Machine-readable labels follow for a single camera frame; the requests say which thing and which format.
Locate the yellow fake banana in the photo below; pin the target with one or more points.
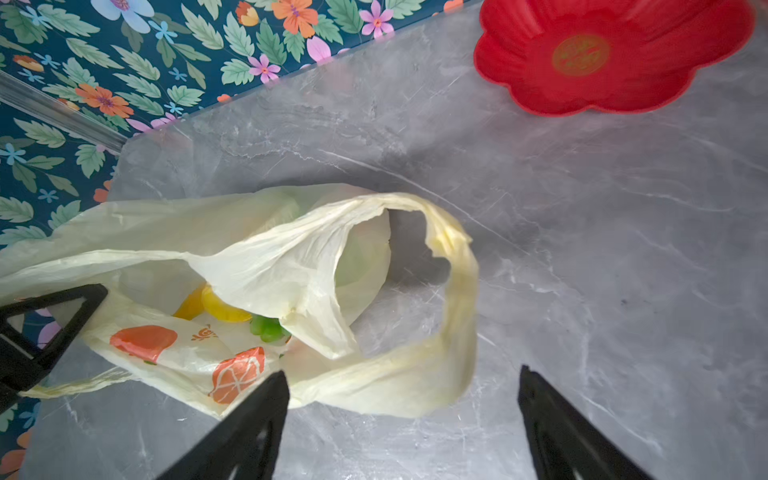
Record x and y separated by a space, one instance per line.
192 306

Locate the yellow fake lemon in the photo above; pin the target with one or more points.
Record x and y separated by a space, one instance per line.
220 310

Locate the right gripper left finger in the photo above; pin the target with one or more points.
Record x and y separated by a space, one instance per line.
245 445

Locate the red flower-shaped plastic bowl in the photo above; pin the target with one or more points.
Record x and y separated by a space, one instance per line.
561 58

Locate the green fake grapes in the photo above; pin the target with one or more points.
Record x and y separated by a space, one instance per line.
269 330

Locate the cream plastic fruit-print bag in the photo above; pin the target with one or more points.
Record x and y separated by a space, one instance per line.
313 257

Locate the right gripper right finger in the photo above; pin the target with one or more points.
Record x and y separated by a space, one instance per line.
563 443

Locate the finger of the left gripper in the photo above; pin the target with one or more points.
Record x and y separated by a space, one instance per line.
27 360

